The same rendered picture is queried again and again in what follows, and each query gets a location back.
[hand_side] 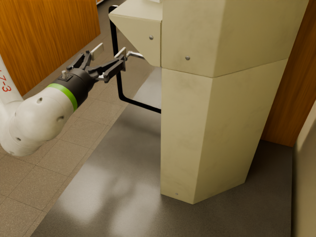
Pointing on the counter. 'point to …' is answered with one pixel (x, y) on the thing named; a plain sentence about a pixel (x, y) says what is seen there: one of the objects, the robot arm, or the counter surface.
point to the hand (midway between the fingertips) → (110, 52)
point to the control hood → (141, 27)
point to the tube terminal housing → (219, 88)
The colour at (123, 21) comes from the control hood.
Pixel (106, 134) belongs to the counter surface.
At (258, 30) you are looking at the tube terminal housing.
